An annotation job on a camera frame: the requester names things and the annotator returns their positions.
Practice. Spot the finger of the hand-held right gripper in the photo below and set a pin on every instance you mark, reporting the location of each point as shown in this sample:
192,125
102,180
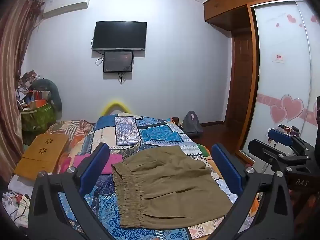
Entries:
265,155
280,137

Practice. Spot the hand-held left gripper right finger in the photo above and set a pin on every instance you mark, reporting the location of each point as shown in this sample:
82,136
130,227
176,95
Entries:
226,165

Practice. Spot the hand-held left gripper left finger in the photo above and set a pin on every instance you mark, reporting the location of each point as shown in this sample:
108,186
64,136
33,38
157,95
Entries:
96,165

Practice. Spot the khaki pants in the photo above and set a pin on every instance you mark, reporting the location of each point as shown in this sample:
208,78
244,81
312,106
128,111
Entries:
170,185

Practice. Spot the pink cloth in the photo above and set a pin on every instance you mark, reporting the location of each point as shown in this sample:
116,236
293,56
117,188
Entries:
115,162

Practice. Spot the orange striped quilt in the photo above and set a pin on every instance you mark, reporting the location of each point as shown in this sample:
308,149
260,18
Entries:
75,130

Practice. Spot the heart-print wardrobe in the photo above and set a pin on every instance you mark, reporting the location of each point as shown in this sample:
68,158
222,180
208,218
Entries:
282,85

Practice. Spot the grey backpack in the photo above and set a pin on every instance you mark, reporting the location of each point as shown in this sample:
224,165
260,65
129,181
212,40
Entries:
191,125

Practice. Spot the wooden lap desk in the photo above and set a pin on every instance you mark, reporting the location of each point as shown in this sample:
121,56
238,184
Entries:
42,155

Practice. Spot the patchwork bed blanket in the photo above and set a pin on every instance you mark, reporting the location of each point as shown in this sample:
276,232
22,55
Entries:
160,135

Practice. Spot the green bag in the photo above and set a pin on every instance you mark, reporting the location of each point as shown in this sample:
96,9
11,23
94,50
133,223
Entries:
37,117

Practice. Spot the red white sticker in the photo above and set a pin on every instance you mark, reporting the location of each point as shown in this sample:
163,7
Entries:
278,58

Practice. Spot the grey plush toy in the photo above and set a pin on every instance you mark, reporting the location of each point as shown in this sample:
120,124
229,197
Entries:
53,92

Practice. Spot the white floral cloth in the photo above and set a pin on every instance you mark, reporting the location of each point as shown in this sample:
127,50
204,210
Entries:
12,205

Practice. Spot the pile of colourful clutter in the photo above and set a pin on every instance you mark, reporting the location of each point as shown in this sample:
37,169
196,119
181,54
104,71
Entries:
26,85

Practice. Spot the striped brown curtain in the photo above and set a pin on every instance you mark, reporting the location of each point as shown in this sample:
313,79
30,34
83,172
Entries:
12,67

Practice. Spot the wooden overhead cabinet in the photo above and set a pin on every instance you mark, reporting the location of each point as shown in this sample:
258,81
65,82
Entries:
225,7

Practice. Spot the white air conditioner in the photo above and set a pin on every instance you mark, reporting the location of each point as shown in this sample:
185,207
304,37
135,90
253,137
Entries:
65,5

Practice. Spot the small black wall screen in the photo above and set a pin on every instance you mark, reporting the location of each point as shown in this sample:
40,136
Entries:
117,61

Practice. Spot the black wall television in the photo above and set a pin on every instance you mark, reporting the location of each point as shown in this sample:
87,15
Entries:
119,35

